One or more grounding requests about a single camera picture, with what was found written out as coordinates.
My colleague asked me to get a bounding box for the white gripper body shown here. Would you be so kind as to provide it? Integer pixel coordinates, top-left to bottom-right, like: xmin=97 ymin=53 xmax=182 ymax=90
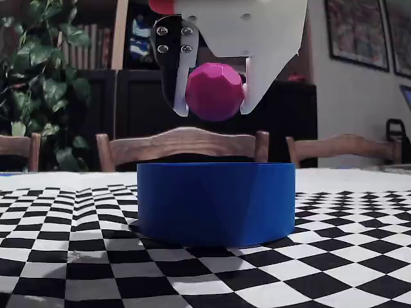
xmin=175 ymin=0 xmax=309 ymax=57

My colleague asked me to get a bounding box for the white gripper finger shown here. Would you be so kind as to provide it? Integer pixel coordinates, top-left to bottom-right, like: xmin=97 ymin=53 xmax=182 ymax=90
xmin=240 ymin=53 xmax=300 ymax=116

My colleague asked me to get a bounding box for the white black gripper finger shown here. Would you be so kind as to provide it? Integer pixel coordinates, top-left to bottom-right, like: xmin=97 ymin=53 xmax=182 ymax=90
xmin=150 ymin=14 xmax=200 ymax=117

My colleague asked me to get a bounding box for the pink faceted ball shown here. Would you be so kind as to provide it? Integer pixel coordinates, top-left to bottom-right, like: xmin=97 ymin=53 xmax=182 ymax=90
xmin=186 ymin=63 xmax=244 ymax=122

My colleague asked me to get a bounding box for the blue round box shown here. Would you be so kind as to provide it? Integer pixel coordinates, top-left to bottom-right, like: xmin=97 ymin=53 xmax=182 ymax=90
xmin=137 ymin=162 xmax=296 ymax=248

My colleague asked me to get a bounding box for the blue starry night artwork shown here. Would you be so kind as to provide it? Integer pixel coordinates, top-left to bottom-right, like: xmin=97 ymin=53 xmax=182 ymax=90
xmin=128 ymin=15 xmax=161 ymax=65

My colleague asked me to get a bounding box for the black low cabinet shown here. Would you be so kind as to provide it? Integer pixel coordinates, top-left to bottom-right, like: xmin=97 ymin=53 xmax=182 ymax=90
xmin=66 ymin=69 xmax=319 ymax=171

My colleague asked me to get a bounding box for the small red part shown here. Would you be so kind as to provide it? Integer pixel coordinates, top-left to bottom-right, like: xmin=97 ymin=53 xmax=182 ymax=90
xmin=149 ymin=0 xmax=176 ymax=15

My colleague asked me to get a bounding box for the upright book row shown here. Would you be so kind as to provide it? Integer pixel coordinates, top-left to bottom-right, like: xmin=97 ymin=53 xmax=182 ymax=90
xmin=60 ymin=24 xmax=114 ymax=70

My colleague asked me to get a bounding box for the green leafy plant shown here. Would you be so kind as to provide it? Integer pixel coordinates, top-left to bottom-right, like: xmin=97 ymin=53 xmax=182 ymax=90
xmin=0 ymin=0 xmax=92 ymax=173

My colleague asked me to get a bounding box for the black trolley bag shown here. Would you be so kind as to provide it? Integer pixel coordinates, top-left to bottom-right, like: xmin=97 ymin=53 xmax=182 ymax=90
xmin=385 ymin=117 xmax=411 ymax=164

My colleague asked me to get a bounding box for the black white checkered mat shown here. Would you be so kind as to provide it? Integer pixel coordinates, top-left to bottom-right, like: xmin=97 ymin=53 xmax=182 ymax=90
xmin=0 ymin=165 xmax=411 ymax=308

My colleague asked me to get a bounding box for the black framed wall picture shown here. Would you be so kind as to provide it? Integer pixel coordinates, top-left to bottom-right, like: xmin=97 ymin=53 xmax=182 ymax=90
xmin=383 ymin=0 xmax=411 ymax=80
xmin=324 ymin=0 xmax=391 ymax=73

